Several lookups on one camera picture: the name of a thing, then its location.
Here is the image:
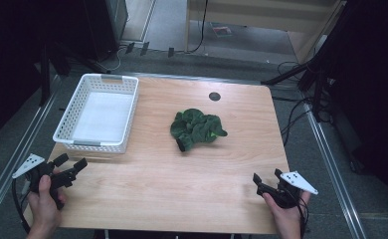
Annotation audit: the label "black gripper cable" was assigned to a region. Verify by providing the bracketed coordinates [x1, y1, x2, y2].
[11, 178, 32, 234]
[294, 195, 311, 239]

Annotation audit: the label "white floor cable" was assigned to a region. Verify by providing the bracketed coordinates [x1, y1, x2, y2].
[104, 45, 130, 73]

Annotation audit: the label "black tripod stand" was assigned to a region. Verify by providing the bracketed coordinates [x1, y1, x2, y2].
[261, 49, 336, 123]

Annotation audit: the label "light wooden furniture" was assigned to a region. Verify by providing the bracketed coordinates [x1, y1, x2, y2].
[184, 0, 346, 65]

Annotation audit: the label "white plastic basket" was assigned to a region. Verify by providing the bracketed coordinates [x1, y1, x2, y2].
[52, 73, 140, 154]

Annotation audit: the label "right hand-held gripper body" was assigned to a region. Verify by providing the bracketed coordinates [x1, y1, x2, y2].
[256, 170, 319, 210]

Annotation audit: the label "black stand post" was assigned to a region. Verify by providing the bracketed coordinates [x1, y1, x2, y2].
[38, 43, 53, 108]

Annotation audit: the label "metal floor rail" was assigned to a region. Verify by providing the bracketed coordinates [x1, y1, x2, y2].
[0, 74, 66, 230]
[108, 71, 266, 86]
[302, 103, 369, 239]

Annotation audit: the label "person's right hand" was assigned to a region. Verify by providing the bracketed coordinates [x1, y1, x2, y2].
[262, 190, 312, 231]

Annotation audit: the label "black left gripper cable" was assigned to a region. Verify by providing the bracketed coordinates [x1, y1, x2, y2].
[11, 178, 32, 234]

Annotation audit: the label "black curtain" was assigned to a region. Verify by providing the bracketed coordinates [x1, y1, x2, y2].
[0, 0, 88, 148]
[327, 0, 388, 218]

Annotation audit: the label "dark green cloth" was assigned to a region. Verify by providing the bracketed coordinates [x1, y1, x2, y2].
[169, 108, 229, 153]

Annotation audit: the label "black floor cables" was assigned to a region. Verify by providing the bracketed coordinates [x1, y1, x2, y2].
[271, 60, 319, 147]

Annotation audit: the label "black cabinet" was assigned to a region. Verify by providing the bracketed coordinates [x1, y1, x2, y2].
[82, 0, 130, 63]

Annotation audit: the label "person's left hand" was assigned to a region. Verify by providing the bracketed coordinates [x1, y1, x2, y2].
[27, 174, 67, 233]

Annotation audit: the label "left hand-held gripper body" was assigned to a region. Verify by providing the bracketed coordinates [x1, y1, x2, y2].
[12, 152, 79, 211]

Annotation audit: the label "black hanging cable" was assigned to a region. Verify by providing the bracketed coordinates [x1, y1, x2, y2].
[185, 0, 210, 55]

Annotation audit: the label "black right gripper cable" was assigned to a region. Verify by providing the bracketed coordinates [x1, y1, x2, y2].
[294, 195, 311, 239]

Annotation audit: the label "reddish paper sheet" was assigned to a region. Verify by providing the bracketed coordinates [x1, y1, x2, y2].
[211, 24, 234, 39]

